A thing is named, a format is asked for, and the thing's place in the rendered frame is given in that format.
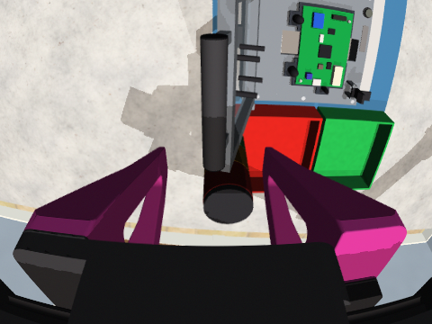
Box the green open-top bin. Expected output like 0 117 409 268
311 106 395 190

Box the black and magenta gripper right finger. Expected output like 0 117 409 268
262 147 407 283

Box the red bin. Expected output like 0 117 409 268
243 104 322 193

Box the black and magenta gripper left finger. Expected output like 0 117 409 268
24 147 168 245

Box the green circuit board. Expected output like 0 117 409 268
295 5 354 87

